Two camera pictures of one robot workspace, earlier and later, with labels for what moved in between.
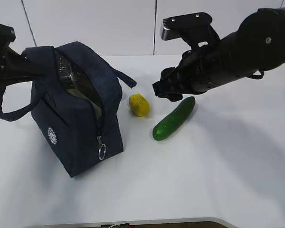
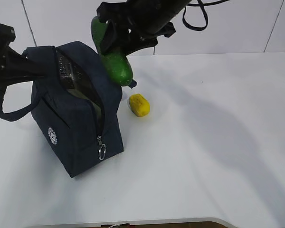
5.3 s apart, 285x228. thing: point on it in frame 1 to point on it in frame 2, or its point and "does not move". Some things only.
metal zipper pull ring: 101,145 does not move
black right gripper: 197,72 to 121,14
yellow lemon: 139,106 does not move
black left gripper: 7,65 does not move
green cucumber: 177,117 to 117,67
